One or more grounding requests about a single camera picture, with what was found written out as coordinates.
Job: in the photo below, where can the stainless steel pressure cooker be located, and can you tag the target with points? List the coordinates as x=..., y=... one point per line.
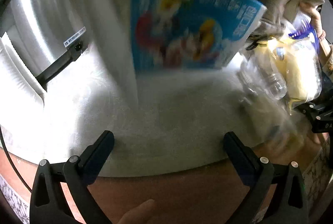
x=46, y=18

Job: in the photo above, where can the large yellow bread packet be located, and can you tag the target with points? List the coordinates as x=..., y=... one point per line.
x=299, y=70

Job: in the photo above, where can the person's left hand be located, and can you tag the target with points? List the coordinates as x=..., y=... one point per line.
x=135, y=213

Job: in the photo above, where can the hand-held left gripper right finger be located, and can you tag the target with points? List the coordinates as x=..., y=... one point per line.
x=240, y=159

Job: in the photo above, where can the clear plastic bottle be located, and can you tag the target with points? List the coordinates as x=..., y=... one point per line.
x=273, y=83

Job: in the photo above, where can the blue cartoon print packet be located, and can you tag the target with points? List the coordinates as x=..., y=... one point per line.
x=182, y=31

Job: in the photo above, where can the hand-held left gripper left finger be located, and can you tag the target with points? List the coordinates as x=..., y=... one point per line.
x=96, y=159

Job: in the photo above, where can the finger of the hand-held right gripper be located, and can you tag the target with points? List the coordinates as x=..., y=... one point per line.
x=308, y=109

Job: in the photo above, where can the patterned cloth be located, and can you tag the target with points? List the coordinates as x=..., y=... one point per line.
x=13, y=198
x=317, y=174

